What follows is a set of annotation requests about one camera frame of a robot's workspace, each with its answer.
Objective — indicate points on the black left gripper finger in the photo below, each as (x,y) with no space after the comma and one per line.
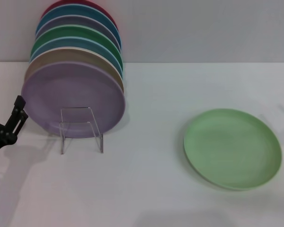
(16,116)

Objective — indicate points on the light green plate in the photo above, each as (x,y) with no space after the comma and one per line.
(227,146)

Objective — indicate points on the clear acrylic plate rack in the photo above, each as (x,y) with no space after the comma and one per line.
(77,116)

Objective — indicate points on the lilac plate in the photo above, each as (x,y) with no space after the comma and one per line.
(73,94)

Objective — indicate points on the beige plate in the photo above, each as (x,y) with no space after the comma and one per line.
(61,55)

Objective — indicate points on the light blue plate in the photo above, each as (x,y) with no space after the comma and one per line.
(61,43)

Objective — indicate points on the dark green plate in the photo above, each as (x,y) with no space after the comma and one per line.
(68,32)

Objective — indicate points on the grey purple plate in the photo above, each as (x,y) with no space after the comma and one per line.
(73,20)

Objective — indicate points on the maroon plate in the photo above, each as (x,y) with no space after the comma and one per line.
(50,7)

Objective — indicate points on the teal plate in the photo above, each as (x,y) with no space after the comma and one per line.
(73,10)

